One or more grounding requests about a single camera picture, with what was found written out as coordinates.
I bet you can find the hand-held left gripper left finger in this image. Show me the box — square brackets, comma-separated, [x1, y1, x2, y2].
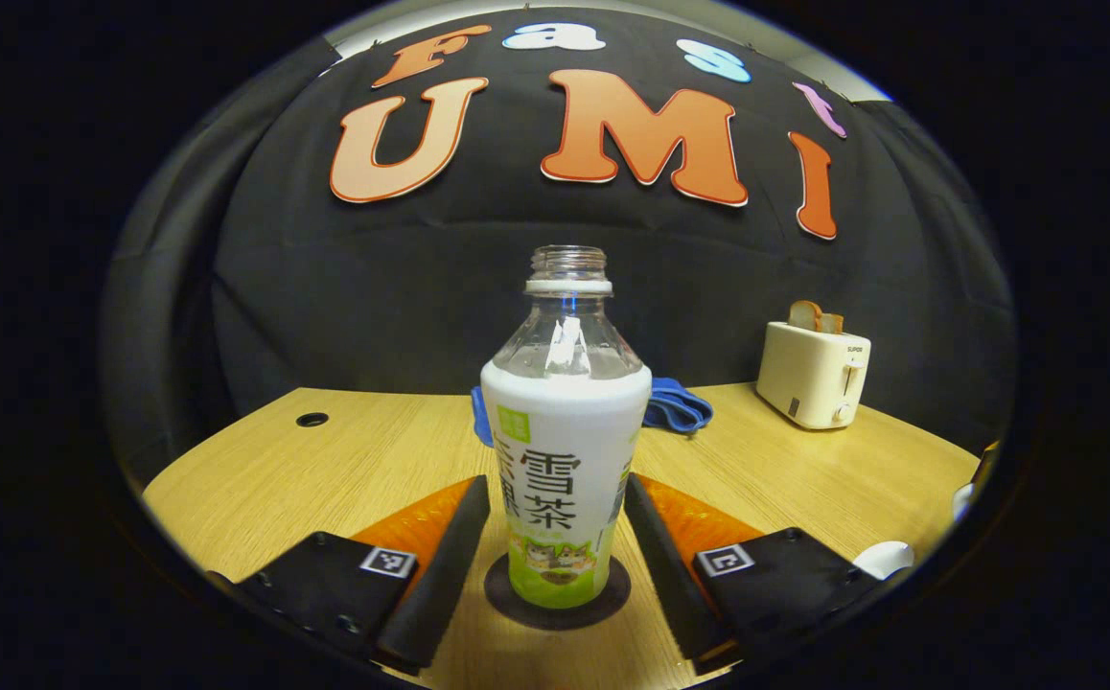
[210, 474, 492, 672]

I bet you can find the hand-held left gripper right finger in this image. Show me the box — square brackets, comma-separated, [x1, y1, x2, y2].
[624, 471, 887, 672]

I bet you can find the dark round coaster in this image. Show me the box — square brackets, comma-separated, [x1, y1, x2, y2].
[484, 553, 633, 632]

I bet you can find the white toaster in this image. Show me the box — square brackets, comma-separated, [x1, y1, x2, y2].
[756, 321, 872, 430]

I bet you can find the clear water bottle white label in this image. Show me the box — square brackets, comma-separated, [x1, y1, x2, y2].
[480, 245, 653, 610]

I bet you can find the white teacup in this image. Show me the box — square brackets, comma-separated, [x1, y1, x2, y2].
[852, 540, 915, 582]

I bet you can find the blue folded towel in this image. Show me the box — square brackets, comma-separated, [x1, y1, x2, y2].
[471, 377, 714, 447]

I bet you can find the black backdrop cloth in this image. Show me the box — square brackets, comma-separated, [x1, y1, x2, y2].
[100, 8, 1016, 480]

